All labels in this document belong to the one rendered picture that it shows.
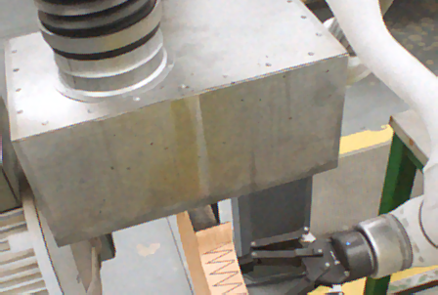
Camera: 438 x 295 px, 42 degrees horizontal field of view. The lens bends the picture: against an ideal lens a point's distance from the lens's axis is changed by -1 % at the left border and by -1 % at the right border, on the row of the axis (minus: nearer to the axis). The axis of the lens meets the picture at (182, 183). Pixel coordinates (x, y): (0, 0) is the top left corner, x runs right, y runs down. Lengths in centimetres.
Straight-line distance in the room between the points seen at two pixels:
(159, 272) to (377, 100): 142
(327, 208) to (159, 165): 193
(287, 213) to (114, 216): 140
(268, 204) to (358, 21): 96
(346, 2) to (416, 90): 24
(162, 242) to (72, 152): 187
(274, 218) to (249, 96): 143
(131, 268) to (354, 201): 96
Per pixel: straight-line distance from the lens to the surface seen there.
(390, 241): 89
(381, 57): 96
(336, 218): 240
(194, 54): 54
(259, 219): 191
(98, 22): 47
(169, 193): 56
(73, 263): 67
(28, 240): 67
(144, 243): 237
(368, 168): 262
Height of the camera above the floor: 182
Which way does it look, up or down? 45 degrees down
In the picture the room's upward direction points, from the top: 10 degrees counter-clockwise
